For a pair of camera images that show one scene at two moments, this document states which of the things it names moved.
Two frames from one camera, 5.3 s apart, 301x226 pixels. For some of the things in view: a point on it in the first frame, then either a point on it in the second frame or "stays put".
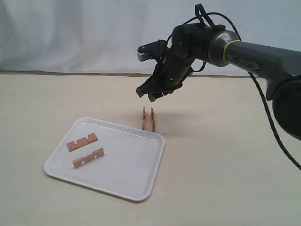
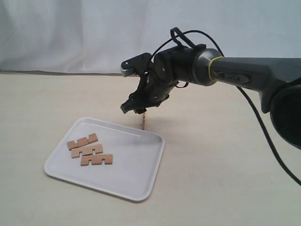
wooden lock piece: (144, 118) stays put
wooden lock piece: (153, 121) to (96, 159)
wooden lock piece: (83, 160) to (87, 150)
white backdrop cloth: (104, 36) stays put
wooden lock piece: (91, 138) stays put
